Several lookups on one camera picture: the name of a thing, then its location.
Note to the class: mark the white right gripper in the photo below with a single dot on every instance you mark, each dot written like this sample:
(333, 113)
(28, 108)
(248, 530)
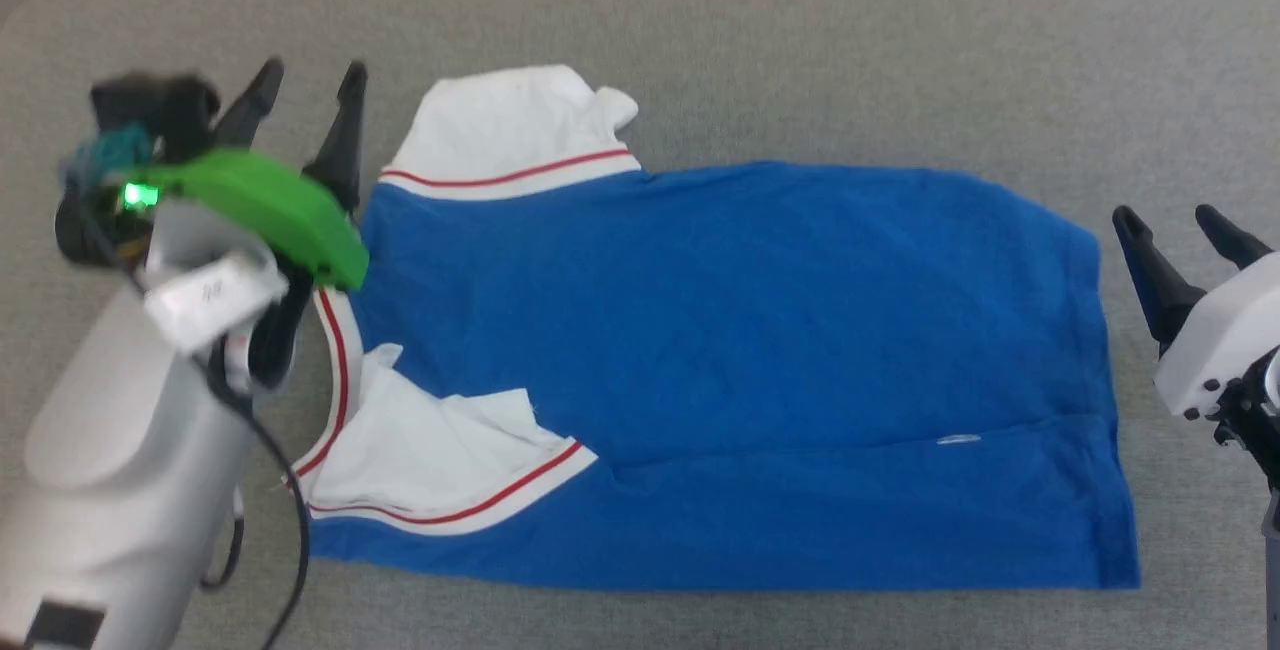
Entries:
(1225, 340)

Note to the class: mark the blue garment with white sleeves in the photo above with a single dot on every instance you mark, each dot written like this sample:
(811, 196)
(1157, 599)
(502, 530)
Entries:
(750, 350)

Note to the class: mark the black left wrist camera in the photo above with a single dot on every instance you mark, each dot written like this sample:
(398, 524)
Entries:
(160, 115)

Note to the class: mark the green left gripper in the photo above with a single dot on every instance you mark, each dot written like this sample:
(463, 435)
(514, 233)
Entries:
(270, 210)

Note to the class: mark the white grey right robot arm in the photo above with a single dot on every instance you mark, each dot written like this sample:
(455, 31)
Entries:
(1265, 450)

